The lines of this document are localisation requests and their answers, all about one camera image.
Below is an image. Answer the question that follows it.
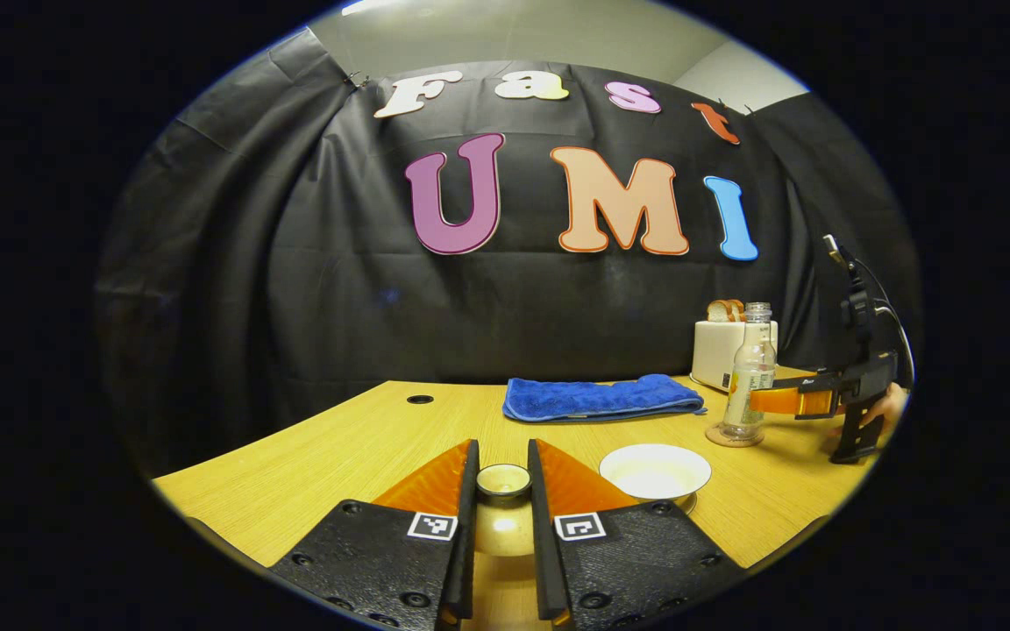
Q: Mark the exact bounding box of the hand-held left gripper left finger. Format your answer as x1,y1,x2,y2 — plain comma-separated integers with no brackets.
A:
268,438,481,631

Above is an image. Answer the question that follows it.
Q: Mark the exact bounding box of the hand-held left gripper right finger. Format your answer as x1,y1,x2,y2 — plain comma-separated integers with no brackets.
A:
527,438,748,631

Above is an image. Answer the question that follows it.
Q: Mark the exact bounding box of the clear water bottle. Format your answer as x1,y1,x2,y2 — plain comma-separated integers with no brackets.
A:
722,302,778,442

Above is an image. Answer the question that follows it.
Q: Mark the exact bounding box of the round coaster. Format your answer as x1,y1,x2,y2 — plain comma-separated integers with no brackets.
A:
705,423,766,449

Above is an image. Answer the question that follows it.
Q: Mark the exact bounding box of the white toaster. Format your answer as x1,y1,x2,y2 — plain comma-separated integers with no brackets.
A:
691,320,779,393

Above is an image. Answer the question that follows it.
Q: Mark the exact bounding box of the blue towel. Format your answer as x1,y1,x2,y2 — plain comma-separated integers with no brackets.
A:
503,374,706,423

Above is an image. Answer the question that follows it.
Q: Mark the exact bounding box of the black backdrop cloth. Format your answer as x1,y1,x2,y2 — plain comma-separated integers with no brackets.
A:
93,26,922,479

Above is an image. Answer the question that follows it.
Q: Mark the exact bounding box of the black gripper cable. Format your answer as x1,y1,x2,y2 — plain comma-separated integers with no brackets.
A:
838,250,916,391

